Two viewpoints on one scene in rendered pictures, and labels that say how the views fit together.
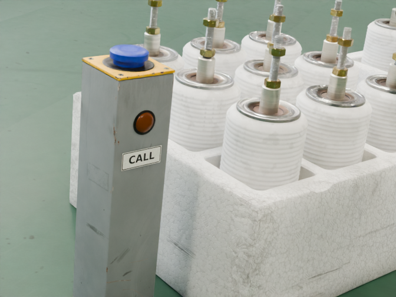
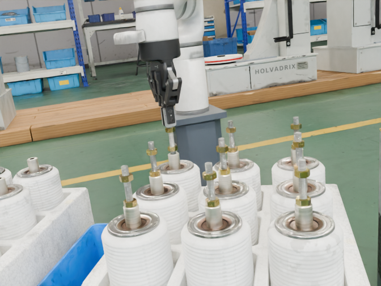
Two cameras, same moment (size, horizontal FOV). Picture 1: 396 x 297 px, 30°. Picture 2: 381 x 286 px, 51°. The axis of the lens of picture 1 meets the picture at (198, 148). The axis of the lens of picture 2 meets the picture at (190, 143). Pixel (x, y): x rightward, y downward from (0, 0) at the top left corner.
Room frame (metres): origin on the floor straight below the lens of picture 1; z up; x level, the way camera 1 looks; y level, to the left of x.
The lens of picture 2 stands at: (1.37, 0.39, 0.51)
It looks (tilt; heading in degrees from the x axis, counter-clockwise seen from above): 15 degrees down; 236
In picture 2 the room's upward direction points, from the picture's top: 7 degrees counter-clockwise
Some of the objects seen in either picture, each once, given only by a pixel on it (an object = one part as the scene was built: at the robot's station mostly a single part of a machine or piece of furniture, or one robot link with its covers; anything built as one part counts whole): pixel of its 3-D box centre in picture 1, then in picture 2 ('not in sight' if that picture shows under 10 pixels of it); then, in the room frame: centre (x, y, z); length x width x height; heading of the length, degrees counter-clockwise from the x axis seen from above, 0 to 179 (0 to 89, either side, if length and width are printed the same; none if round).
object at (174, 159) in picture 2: (395, 76); (174, 161); (0.97, -0.25, 0.26); 0.02 x 0.02 x 0.03
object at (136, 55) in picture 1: (128, 58); not in sight; (0.73, 0.08, 0.32); 0.04 x 0.04 x 0.02
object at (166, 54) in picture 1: (151, 53); (304, 224); (0.99, 0.08, 0.25); 0.08 x 0.08 x 0.01
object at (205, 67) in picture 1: (205, 69); (300, 181); (0.90, 0.00, 0.26); 0.02 x 0.02 x 0.03
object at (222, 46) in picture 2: not in sight; (216, 54); (-2.03, -3.73, 0.19); 0.50 x 0.41 x 0.37; 75
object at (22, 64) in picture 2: not in sight; (22, 63); (0.12, -4.78, 0.35); 0.16 x 0.15 x 0.19; 161
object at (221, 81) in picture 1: (204, 79); (300, 188); (0.90, 0.00, 0.25); 0.08 x 0.08 x 0.01
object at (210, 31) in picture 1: (208, 38); (299, 156); (0.90, 0.00, 0.31); 0.01 x 0.01 x 0.08
